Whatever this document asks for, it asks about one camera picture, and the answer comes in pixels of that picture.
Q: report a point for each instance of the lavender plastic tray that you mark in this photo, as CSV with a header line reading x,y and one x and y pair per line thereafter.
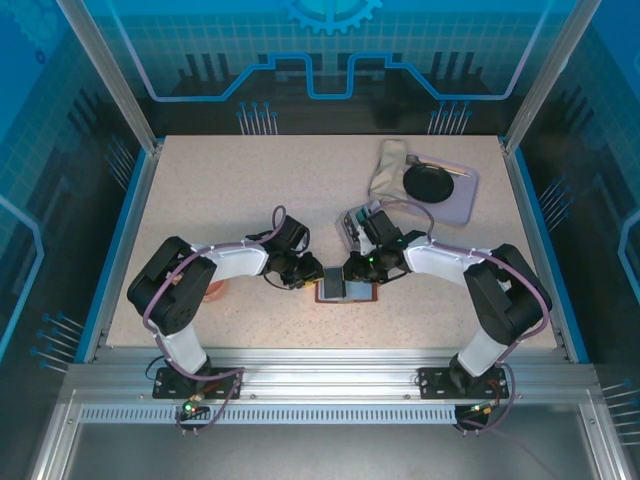
x,y
462,200

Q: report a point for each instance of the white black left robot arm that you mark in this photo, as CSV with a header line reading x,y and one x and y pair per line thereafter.
x,y
235,260

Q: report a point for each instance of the grey metal spoon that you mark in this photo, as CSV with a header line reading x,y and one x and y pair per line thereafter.
x,y
413,159

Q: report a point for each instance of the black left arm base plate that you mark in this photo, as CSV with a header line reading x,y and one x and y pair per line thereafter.
x,y
165,385

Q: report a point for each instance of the teal credit card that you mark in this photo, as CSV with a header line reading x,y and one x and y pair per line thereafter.
x,y
359,216

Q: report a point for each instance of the dark grey credit card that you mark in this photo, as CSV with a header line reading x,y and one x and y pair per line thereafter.
x,y
335,283

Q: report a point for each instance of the beige cloth pouch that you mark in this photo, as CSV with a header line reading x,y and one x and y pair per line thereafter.
x,y
390,172

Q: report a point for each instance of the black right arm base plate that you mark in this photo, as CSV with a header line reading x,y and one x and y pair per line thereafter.
x,y
435,382

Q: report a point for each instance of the clear acrylic card box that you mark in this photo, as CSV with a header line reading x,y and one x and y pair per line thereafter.
x,y
349,235

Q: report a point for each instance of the aluminium front frame rail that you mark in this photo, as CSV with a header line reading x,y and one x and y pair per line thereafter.
x,y
325,372

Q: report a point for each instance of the aluminium frame post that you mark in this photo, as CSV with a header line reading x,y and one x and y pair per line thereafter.
x,y
545,75
110,75

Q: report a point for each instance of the small orange bowl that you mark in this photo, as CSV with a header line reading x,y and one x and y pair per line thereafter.
x,y
217,292

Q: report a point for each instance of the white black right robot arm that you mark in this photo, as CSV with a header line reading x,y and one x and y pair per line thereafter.
x,y
440,262

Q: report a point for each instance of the black round plate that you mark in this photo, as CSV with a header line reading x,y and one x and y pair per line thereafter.
x,y
429,182

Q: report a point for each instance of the blue table side strip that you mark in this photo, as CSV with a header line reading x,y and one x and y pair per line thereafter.
x,y
112,260
542,225

